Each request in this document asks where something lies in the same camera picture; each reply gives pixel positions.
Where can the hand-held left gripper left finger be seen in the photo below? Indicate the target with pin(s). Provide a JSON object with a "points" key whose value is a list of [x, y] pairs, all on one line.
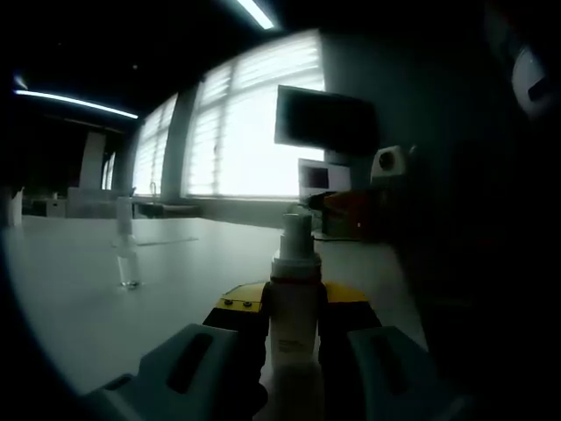
{"points": [[175, 377]]}

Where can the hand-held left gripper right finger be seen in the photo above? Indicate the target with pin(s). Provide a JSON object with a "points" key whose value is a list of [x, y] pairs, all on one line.
{"points": [[394, 377]]}

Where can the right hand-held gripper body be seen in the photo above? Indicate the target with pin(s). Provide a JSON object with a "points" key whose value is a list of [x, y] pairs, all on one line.
{"points": [[394, 164]]}

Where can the pale opaque pump bottle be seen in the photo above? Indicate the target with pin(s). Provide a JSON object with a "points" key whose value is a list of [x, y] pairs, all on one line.
{"points": [[296, 316]]}

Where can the clear glass pump bottle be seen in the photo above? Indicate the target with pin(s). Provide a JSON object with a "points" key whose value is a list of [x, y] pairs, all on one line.
{"points": [[128, 267]]}

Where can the clear plastic bottle cover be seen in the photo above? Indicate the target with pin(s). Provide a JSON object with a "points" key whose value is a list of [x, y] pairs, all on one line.
{"points": [[125, 215]]}

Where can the small desktop monitor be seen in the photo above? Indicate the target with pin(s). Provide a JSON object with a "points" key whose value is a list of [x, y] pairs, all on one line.
{"points": [[339, 177]]}

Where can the large bright window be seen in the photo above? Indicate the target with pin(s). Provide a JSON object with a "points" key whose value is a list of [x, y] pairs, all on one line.
{"points": [[245, 131]]}

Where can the black t-shirt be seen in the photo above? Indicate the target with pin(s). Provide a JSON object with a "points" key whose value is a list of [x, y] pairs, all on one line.
{"points": [[504, 263]]}

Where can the white chest-worn device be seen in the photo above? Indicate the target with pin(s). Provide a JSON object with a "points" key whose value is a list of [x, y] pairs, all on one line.
{"points": [[526, 74]]}

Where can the curved metal faucet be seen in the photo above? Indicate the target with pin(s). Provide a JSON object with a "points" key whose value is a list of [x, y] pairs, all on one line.
{"points": [[153, 189]]}

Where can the long ceiling light strip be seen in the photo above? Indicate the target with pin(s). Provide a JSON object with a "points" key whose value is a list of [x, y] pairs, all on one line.
{"points": [[74, 103], [256, 13]]}

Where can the white column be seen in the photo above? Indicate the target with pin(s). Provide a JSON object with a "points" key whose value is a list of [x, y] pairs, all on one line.
{"points": [[92, 160]]}

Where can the wall-mounted black monitor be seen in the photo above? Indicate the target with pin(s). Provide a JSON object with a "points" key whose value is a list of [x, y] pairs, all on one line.
{"points": [[324, 118]]}

